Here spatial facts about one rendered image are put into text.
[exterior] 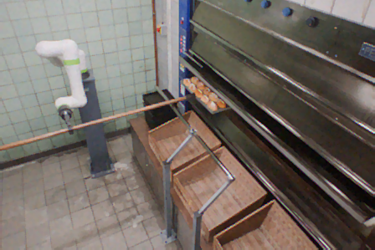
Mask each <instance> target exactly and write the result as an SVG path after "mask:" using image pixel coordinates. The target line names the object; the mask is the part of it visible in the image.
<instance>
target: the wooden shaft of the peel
mask: <svg viewBox="0 0 375 250"><path fill-rule="evenodd" d="M185 99H186V96H183V97H181V98H176V99H171V100H168V101H166V102H161V103H159V104H155V105H149V106H147V107H142V108H140V109H138V110H132V111H127V112H126V113H121V114H118V115H112V116H111V117H106V118H104V119H99V120H93V121H91V122H87V123H84V124H82V125H77V126H72V128H73V129H72V130H69V129H68V128H65V129H62V130H57V131H55V132H50V133H48V134H44V135H38V136H35V137H31V138H29V139H26V140H21V141H16V142H14V143H10V144H7V145H1V146H0V151H4V150H6V149H10V148H13V147H17V146H19V145H25V144H27V143H31V142H34V141H38V140H44V139H46V138H48V137H52V136H55V135H61V134H64V133H67V132H71V131H73V130H79V129H82V128H85V127H88V126H92V125H98V124H100V123H103V122H106V121H109V120H115V119H120V118H121V117H126V116H128V115H134V114H136V113H141V112H142V111H147V110H153V109H155V108H157V107H161V106H163V105H169V104H174V103H176V102H180V101H182V100H185Z"/></svg>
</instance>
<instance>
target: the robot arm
mask: <svg viewBox="0 0 375 250"><path fill-rule="evenodd" d="M35 50H36V53H37V54H38V55H39V57H41V58H43V59H48V60H49V62H50V63H51V64H52V65H53V66H57V67H61V66H64V67H65V69H66V72H67V75H68V77H69V83H70V89H71V92H72V96H67V97H61V98H58V99H56V101H55V107H56V108H57V110H58V113H57V115H59V117H61V119H63V120H64V122H66V123H65V124H66V125H67V127H68V129H69V130H72V129H73V128H72V125H71V123H70V118H71V117H72V111H73V110H72V109H74V108H78V107H84V105H85V104H86V103H87V99H86V97H85V92H84V87H83V85H82V79H87V78H89V77H90V72H88V70H87V62H86V59H85V52H84V51H82V50H81V49H78V46H77V44H76V42H74V41H73V40H72V39H64V40H60V41H53V42H48V41H42V42H39V43H37V45H36V47H35Z"/></svg>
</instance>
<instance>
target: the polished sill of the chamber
mask: <svg viewBox="0 0 375 250"><path fill-rule="evenodd" d="M224 111H225V113H227V115H229V117H231V118H232V119H233V120H234V121H235V122H237V124H238V125H239V126H240V127H242V128H243V129H244V130H245V131H246V132H247V133H248V134H249V135H250V136H252V137H253V138H254V140H255V141H257V143H259V144H260V145H261V146H262V147H263V148H264V149H265V150H266V151H267V152H269V154H270V155H272V156H273V157H274V158H275V159H276V160H277V161H278V162H279V163H280V164H281V165H282V166H283V167H284V168H285V169H286V170H287V171H288V172H289V173H291V175H293V177H294V178H295V179H297V181H299V182H300V183H301V184H302V185H303V186H304V187H305V188H306V189H307V190H308V191H309V192H311V194H313V195H314V196H315V197H316V198H317V200H319V202H321V203H323V205H325V207H326V208H327V209H329V211H331V212H332V213H333V214H334V215H335V216H336V217H337V218H338V219H339V220H341V221H342V222H343V223H344V224H345V225H346V226H347V227H348V228H349V229H350V230H352V232H353V233H355V235H357V237H359V238H360V239H361V240H362V241H363V242H364V241H365V240H366V239H367V237H368V235H369V233H370V232H371V231H372V230H370V229H369V228H368V227H367V226H366V225H365V224H363V223H360V222H359V221H358V220H357V219H356V218H355V217H354V216H353V215H351V214H350V213H349V212H348V211H347V210H346V209H344V207H342V205H340V204H339V203H338V202H337V201H336V200H334V199H333V198H332V197H331V196H330V195H329V194H327V193H326V192H325V190H323V189H322V188H321V187H320V186H319V185H317V184H316V183H315V182H314V181H313V180H312V179H311V178H310V177H309V176H308V175H307V174H306V173H305V172H304V171H302V170H301V169H300V168H299V167H298V166H296V165H295V164H294V163H293V162H292V161H291V160H290V159H289V158H287V156H285V155H284V154H283V153H282V152H281V151H279V150H278V149H277V148H276V147H275V146H274V145H272V143H270V141H268V140H267V139H266V138H265V137H264V136H262V135H261V134H260V133H259V132H258V131H257V130H256V129H255V128H254V127H253V126H252V125H250V124H249V122H247V121H246V120H245V119H244V118H243V117H241V116H240V115H239V113H237V112H236V111H234V110H233V108H231V109H228V110H224Z"/></svg>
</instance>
